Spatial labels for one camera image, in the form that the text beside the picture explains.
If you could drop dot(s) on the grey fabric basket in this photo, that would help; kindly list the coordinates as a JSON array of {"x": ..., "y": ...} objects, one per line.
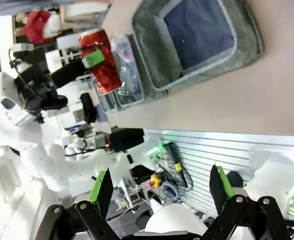
[
  {"x": 149, "y": 50},
  {"x": 131, "y": 102},
  {"x": 106, "y": 105}
]

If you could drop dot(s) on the crushed red can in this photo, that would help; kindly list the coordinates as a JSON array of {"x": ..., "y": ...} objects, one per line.
[{"x": 106, "y": 75}]

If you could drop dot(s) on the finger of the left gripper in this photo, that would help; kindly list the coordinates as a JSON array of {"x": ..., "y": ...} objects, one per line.
[{"x": 93, "y": 59}]

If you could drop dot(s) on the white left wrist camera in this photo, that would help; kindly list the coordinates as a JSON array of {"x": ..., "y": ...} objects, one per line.
[{"x": 22, "y": 46}]

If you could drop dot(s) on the black camera box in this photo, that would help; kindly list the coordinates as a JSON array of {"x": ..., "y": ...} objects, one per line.
[{"x": 126, "y": 140}]

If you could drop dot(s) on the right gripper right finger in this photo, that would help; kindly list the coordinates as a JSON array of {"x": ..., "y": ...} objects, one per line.
[{"x": 218, "y": 190}]

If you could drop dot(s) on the yellow red emergency stop button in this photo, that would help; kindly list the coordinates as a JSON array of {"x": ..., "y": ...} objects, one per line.
[{"x": 155, "y": 179}]

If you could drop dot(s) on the black tool with yellow label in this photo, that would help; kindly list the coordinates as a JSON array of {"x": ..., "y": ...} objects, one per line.
[{"x": 178, "y": 167}]

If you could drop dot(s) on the clear crushed plastic bottle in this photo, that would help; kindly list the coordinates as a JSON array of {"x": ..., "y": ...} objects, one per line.
[{"x": 129, "y": 85}]

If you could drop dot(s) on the aluminium slotted base plate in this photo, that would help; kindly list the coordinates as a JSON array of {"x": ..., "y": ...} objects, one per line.
[{"x": 212, "y": 155}]

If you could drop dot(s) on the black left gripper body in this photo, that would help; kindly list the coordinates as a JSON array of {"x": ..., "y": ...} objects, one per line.
[{"x": 39, "y": 87}]

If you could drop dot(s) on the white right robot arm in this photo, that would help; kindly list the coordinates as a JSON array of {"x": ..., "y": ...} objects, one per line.
[{"x": 272, "y": 175}]

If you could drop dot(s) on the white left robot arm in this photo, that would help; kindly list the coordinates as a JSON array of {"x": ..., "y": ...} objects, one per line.
[{"x": 36, "y": 162}]

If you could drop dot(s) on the person in red top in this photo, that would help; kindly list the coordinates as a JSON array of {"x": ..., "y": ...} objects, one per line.
[{"x": 36, "y": 27}]

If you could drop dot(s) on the pink label water bottle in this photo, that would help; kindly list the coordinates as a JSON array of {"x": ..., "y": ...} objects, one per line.
[{"x": 125, "y": 53}]

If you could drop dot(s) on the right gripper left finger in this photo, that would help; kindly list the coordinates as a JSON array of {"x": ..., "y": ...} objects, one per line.
[{"x": 104, "y": 192}]

